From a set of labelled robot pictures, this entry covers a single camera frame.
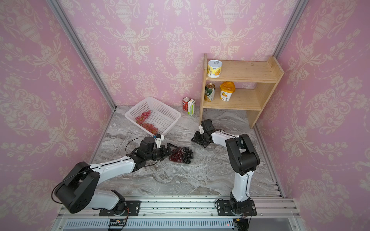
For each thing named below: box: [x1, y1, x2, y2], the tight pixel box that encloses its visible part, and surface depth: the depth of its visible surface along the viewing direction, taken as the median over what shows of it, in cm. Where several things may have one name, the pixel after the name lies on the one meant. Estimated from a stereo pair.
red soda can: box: [182, 96, 191, 113], surface depth 115 cm
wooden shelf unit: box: [199, 53, 285, 129], surface depth 86 cm
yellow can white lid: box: [207, 59, 223, 79], surface depth 76 cm
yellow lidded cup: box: [219, 81, 236, 102], surface depth 91 cm
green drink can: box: [204, 83, 216, 103], surface depth 89 cm
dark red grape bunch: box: [169, 147, 185, 163], surface depth 87 cm
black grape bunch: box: [182, 146, 194, 165], surface depth 91 cm
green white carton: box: [187, 99, 197, 116], surface depth 111 cm
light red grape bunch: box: [135, 109, 159, 136], surface depth 109 cm
